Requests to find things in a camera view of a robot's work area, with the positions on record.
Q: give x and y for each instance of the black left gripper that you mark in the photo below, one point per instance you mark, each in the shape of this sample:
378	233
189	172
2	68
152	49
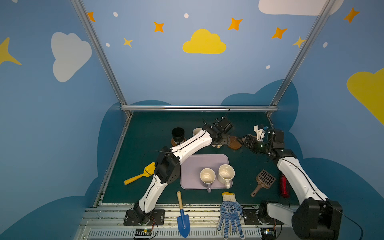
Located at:
223	139

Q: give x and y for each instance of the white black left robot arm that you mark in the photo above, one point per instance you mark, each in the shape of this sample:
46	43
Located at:
169	161

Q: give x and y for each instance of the red brush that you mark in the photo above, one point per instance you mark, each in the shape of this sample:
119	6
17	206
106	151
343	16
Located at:
284	187

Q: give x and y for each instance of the aluminium rear frame rail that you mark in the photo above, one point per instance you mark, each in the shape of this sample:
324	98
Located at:
199	108

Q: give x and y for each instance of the blue dotted work glove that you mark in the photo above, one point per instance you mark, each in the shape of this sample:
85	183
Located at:
231	214

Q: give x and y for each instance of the white mug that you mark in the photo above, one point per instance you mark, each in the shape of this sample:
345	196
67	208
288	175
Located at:
226	173

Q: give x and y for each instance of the aluminium frame post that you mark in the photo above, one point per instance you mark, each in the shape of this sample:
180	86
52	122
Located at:
305	48
88	26

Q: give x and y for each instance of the lilac plastic tray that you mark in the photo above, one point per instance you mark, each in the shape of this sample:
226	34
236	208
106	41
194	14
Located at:
191	168

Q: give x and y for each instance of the yellow plastic scoop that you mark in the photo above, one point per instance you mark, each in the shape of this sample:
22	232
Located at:
148	172

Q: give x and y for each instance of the brown wooden coaster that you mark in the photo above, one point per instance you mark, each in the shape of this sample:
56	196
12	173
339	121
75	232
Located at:
234	144
174	143

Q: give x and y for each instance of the blue garden trowel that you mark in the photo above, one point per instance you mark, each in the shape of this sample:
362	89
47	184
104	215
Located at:
183	220

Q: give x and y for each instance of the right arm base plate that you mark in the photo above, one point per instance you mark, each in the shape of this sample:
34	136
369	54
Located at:
259	216

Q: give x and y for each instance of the brown slotted scoop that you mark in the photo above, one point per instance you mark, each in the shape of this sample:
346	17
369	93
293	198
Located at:
265	180

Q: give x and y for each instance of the light blue mug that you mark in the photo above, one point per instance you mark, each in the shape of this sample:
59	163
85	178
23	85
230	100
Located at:
196	131

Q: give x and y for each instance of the lilac mug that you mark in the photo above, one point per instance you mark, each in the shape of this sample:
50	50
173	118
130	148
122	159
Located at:
207	177

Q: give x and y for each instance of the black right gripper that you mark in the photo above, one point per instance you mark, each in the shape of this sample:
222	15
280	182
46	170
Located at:
250	142

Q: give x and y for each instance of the left aluminium frame post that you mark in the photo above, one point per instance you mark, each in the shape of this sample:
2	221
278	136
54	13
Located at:
88	26

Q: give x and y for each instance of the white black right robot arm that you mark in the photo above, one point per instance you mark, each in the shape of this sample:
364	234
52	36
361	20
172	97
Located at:
317	217

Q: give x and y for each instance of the black mug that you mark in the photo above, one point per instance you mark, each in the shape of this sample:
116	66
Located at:
178	135

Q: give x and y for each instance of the right aluminium frame post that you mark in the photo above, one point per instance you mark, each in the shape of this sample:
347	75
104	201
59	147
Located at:
305	48

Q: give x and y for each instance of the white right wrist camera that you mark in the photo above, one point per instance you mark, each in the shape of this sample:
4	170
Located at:
260	131

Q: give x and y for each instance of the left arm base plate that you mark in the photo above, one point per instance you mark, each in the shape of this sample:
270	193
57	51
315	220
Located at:
156	217

